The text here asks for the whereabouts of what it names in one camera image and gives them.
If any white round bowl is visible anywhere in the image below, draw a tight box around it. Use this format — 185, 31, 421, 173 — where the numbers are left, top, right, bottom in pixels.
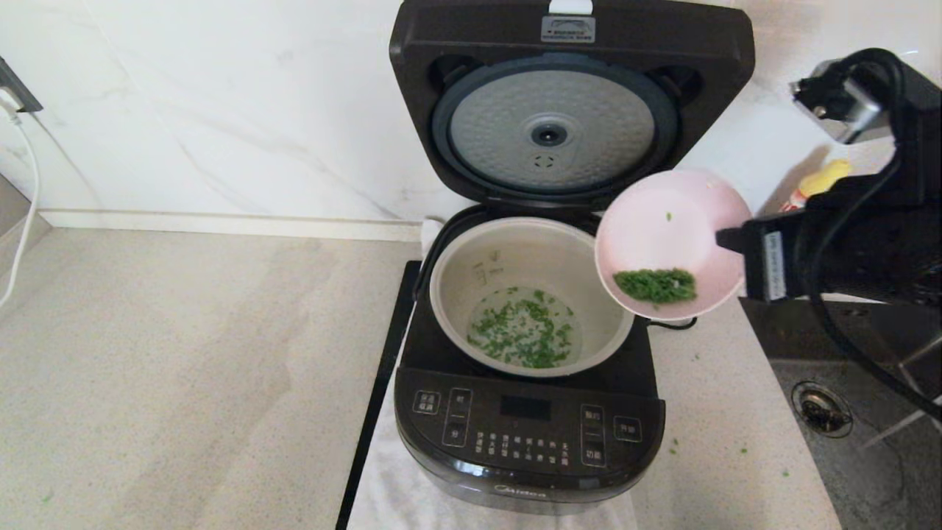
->
595, 168, 753, 322

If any black rice cooker lid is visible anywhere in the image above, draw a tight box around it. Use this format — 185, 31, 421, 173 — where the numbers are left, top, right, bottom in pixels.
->
388, 0, 757, 214

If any grey rice cooker inner pot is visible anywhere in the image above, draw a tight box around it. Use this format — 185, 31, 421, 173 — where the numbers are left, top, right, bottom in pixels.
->
429, 216, 637, 378

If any black Midea rice cooker body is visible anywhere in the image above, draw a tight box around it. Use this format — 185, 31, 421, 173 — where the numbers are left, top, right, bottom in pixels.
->
394, 206, 667, 516

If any orange yellow detergent bottle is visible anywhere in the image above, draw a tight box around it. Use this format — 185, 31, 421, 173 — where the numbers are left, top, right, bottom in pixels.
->
779, 159, 852, 214

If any metal sink drain strainer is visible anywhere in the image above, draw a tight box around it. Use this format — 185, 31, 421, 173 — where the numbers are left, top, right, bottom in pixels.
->
791, 381, 856, 440

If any black flat strip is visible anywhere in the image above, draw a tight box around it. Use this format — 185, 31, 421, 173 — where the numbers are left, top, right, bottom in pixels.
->
336, 260, 423, 530

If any white cloth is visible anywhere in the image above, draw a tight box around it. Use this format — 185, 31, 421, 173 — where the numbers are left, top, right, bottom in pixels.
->
347, 217, 640, 530

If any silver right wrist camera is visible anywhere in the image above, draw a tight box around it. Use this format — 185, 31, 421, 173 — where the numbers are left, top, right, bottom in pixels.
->
791, 59, 884, 144

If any white power cable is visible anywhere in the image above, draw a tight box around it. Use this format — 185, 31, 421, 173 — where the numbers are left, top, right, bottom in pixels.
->
0, 88, 42, 310

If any grey wall socket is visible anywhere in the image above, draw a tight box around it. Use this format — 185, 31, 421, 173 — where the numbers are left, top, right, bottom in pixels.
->
0, 56, 43, 115

